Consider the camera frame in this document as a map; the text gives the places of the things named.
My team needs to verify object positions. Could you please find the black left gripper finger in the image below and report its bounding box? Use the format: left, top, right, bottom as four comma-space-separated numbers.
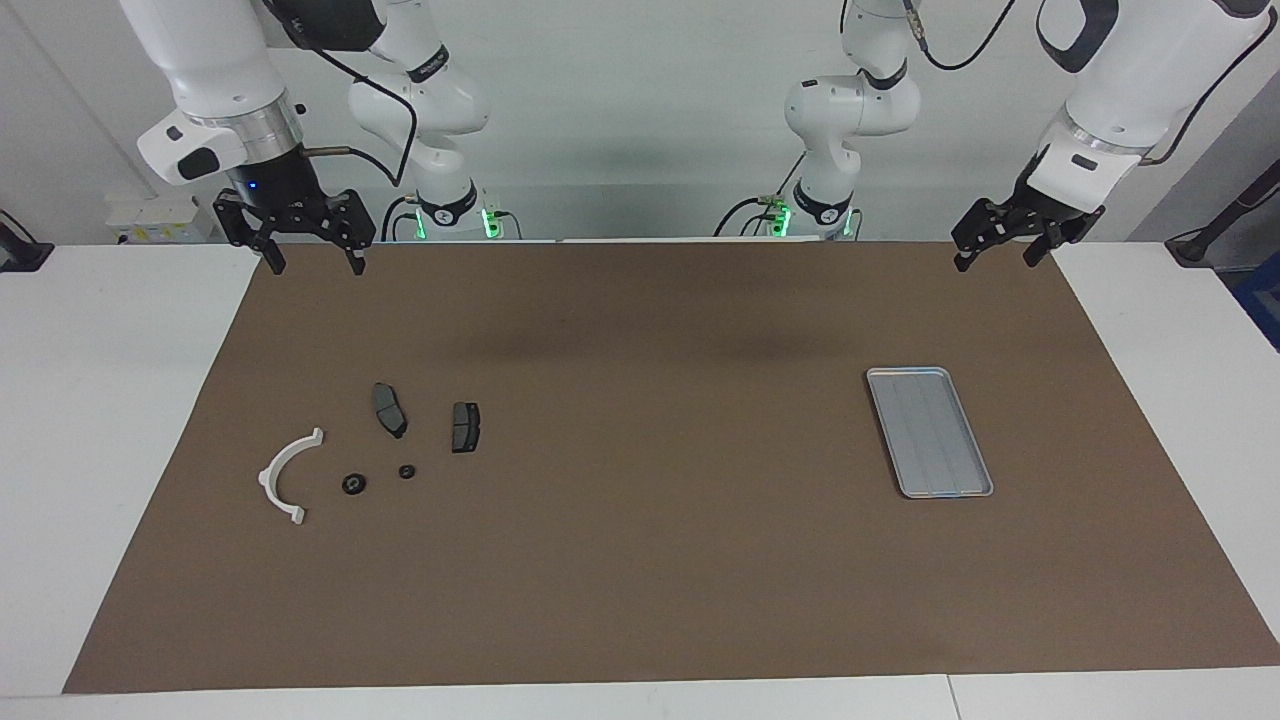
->
1024, 222, 1065, 268
951, 197, 1013, 274

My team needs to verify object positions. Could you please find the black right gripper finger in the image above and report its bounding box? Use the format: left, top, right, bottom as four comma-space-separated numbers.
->
212, 194, 289, 277
331, 189, 379, 277

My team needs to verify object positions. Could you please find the silver metal tray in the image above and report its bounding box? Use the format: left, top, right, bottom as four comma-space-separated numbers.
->
866, 367, 995, 499

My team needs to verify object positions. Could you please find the white box with yellow labels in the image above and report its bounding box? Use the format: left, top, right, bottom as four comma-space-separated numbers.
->
105, 195, 219, 246

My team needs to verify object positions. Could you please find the curved dark brake pad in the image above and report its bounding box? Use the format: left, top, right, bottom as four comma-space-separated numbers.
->
372, 383, 409, 440

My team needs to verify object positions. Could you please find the blue crate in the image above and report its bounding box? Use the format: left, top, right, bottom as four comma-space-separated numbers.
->
1232, 250, 1280, 353

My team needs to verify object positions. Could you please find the brown table mat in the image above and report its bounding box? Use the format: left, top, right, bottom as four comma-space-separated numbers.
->
62, 240, 1280, 695

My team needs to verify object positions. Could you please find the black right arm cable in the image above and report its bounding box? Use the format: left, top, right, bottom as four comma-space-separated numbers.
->
265, 0, 419, 189

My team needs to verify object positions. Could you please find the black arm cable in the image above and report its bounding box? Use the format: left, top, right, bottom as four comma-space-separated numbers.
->
265, 0, 419, 189
905, 0, 1233, 166

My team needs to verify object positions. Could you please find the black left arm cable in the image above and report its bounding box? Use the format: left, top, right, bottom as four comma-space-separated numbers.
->
905, 0, 1233, 166

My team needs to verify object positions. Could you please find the black clamp mount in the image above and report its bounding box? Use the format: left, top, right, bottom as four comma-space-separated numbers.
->
0, 208, 54, 273

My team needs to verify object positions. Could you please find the black left base cable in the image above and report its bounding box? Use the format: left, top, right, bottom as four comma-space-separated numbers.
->
714, 150, 809, 238

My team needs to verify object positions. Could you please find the white semicircular plastic bracket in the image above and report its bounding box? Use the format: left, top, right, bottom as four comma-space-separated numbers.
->
258, 428, 325, 527

